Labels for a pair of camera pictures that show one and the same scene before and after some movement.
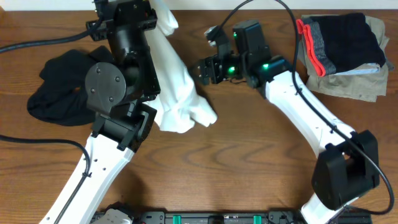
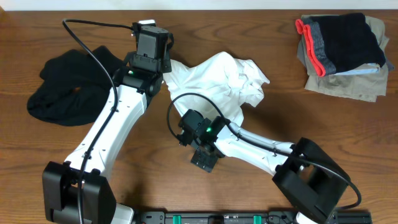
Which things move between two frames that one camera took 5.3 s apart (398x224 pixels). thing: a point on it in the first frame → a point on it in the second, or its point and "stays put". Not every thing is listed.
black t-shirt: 61,96 stays put
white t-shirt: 181,100 → 231,82
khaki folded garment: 357,87 stays put
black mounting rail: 276,217 stays put
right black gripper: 207,64 → 203,162
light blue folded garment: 366,68 stays put
